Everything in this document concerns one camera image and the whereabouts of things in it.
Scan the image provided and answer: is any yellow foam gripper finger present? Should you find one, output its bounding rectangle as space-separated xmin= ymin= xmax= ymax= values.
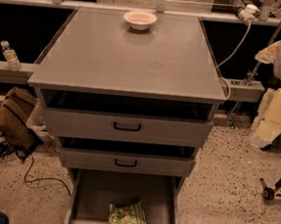
xmin=250 ymin=88 xmax=281 ymax=148
xmin=255 ymin=41 xmax=280 ymax=65

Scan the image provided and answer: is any green jalapeno chip bag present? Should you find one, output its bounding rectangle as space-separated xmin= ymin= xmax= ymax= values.
xmin=108 ymin=202 xmax=147 ymax=224

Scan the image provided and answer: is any grey drawer cabinet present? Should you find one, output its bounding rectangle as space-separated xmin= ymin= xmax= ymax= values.
xmin=15 ymin=2 xmax=234 ymax=224

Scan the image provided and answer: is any bottom grey drawer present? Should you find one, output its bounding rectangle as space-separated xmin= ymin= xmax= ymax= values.
xmin=64 ymin=170 xmax=179 ymax=224

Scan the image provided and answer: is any grey drawer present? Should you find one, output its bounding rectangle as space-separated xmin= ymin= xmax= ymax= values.
xmin=43 ymin=90 xmax=213 ymax=148
xmin=64 ymin=170 xmax=179 ymax=224
xmin=59 ymin=137 xmax=197 ymax=177

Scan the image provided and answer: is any middle grey drawer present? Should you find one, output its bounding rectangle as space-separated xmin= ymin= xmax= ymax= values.
xmin=59 ymin=137 xmax=197 ymax=177

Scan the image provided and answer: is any top grey drawer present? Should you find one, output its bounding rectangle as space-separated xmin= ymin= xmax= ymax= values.
xmin=43 ymin=90 xmax=213 ymax=148

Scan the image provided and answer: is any metal pole with clamp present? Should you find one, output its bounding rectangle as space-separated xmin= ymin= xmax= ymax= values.
xmin=225 ymin=0 xmax=281 ymax=132

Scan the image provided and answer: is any white power adapter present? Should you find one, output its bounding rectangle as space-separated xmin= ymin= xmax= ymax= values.
xmin=230 ymin=0 xmax=259 ymax=25

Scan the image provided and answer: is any black wheeled stand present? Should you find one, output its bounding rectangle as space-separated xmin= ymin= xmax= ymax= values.
xmin=260 ymin=177 xmax=281 ymax=201

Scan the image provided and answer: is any white bowl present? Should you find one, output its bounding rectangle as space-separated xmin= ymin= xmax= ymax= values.
xmin=123 ymin=10 xmax=158 ymax=30

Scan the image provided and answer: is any clear plastic water bottle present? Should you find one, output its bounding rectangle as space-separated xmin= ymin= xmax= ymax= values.
xmin=0 ymin=40 xmax=22 ymax=70

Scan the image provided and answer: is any brown backpack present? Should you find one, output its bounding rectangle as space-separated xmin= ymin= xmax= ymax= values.
xmin=0 ymin=87 xmax=39 ymax=150

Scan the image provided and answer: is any white power cable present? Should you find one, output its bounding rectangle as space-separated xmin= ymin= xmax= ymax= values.
xmin=212 ymin=16 xmax=253 ymax=103

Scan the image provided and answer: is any black floor cable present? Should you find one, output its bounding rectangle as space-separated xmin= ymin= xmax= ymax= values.
xmin=0 ymin=140 xmax=76 ymax=199

